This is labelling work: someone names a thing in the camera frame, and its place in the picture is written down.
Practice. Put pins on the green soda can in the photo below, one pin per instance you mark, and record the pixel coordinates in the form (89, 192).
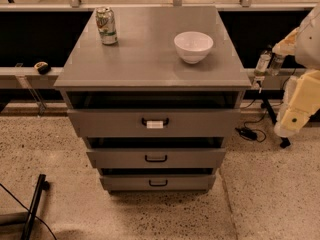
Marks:
(105, 21)

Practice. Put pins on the grey drawer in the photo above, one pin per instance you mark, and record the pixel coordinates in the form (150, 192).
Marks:
(154, 123)
(154, 183)
(146, 158)

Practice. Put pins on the clear bottle green label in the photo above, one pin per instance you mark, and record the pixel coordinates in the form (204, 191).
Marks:
(263, 62)

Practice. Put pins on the grey bottom drawer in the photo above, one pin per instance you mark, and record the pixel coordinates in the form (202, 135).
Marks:
(154, 183)

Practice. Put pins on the grey drawer cabinet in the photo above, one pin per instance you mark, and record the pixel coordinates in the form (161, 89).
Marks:
(144, 71)

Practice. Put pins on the clear plastic water bottle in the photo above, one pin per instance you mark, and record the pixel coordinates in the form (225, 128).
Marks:
(276, 64)

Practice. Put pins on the small black yellow object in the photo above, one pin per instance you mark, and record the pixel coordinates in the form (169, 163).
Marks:
(42, 67)

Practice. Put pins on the white ceramic bowl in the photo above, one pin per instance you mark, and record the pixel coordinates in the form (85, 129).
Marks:
(192, 47)

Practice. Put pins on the black stand leg right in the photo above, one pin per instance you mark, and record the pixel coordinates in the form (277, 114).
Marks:
(265, 102)

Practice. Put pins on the black stand leg left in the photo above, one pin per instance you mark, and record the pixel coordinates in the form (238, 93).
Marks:
(42, 185)

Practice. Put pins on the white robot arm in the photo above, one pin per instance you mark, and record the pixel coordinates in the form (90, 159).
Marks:
(301, 99)

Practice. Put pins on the grey top drawer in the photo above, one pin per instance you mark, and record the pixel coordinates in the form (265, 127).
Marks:
(154, 123)

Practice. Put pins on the black stand leg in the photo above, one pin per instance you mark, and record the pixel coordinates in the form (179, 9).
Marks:
(265, 102)
(42, 185)

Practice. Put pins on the black power adapter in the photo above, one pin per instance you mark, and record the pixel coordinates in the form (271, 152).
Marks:
(247, 133)

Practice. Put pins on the grey middle drawer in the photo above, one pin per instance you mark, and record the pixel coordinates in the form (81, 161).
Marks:
(146, 158)

